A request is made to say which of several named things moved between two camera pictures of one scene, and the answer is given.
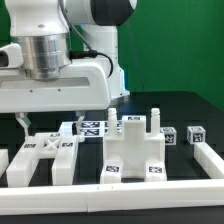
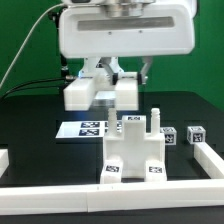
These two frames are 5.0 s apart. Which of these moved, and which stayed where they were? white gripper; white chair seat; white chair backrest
Moved: white chair backrest; white gripper
Stayed: white chair seat
